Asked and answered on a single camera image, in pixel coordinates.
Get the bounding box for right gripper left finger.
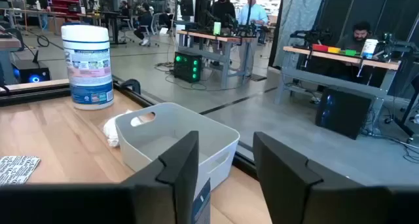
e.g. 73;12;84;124
120;130;200;224

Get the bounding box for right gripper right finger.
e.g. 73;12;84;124
253;131;363;224

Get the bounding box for small dark sachet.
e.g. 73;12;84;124
191;177;211;224

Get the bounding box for clear bag of cotton swabs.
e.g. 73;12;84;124
103;109;145;149

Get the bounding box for grey plastic bin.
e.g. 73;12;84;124
114;102;241;200

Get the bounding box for black computer tower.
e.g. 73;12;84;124
314;85;374;141

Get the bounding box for computer tower green lights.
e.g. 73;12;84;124
173;50;203;84

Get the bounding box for wooden workbench grey legs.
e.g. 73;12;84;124
274;46;403;137
175;29;261;90

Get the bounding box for white disinfecting wipes canister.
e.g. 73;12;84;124
61;24;115;111

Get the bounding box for grey cloth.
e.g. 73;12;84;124
272;0;323;69

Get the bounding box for person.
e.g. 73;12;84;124
118;0;130;18
335;20;379;54
211;0;237;30
132;1;154;47
237;0;270;77

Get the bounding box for printed foil wipe packet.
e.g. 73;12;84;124
0;155;42;187

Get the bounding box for grey office chair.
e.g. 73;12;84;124
140;12;162;48

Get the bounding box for black monitor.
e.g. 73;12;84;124
178;0;194;18
194;0;212;26

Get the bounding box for computer tower blue light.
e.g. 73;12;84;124
11;59;52;84

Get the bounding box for black partition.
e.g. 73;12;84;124
314;0;419;99

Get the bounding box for red shelf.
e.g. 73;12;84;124
48;0;82;16

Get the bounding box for black floor cables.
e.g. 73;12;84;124
153;62;253;93

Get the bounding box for black frame clamp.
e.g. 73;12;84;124
118;79;142;96

